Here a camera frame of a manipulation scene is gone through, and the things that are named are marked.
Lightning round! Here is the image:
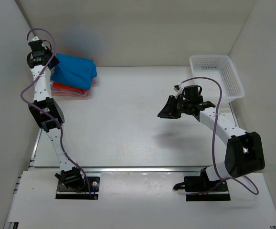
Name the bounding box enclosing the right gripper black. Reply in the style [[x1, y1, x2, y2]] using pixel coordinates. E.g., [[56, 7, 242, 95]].
[[158, 96, 191, 120]]

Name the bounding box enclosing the blue t shirt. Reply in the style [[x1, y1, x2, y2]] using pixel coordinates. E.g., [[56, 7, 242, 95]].
[[51, 53, 97, 90]]

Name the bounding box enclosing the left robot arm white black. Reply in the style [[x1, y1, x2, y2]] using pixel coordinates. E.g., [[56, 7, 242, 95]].
[[27, 36, 87, 191]]

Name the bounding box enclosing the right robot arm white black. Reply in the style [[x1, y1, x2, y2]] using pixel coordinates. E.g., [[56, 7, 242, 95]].
[[158, 85, 265, 191]]

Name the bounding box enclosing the folded orange t shirt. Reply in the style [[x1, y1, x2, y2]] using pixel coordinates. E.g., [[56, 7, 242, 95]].
[[52, 82, 87, 94]]

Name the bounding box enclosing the white plastic basket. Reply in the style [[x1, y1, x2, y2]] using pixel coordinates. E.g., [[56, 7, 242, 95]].
[[190, 54, 245, 104]]

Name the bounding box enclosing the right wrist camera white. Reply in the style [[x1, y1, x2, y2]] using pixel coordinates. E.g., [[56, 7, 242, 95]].
[[173, 84, 183, 94]]

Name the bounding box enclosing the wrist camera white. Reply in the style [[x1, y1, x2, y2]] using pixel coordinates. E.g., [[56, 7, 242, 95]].
[[173, 84, 183, 94], [29, 36, 39, 42]]

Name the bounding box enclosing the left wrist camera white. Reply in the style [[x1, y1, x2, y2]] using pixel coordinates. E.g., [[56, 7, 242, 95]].
[[29, 36, 39, 42]]

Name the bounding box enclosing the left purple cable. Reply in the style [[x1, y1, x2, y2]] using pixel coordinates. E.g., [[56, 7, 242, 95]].
[[20, 28, 97, 200]]

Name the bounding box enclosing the purple cable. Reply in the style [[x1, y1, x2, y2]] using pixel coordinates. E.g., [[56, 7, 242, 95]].
[[176, 76, 260, 196], [20, 28, 97, 200]]

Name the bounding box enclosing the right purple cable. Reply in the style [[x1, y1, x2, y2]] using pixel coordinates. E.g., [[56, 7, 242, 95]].
[[176, 76, 260, 196]]

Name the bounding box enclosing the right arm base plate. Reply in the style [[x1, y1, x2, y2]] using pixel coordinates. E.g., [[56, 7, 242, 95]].
[[173, 168, 231, 202]]

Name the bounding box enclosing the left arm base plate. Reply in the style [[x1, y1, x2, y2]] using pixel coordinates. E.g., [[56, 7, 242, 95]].
[[55, 176, 100, 200]]

